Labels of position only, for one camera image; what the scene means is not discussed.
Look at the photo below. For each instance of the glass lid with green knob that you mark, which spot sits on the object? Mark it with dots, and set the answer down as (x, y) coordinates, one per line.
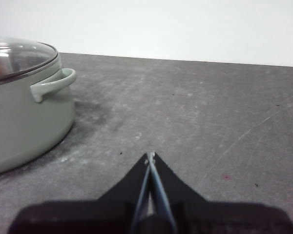
(22, 56)

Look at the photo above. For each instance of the pale green electric cooking pot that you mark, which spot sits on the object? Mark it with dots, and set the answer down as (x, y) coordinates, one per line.
(27, 126)

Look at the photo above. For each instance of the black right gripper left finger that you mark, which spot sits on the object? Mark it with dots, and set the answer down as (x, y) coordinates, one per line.
(92, 217)

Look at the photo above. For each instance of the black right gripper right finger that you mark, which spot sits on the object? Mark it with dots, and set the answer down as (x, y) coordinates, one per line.
(210, 219)

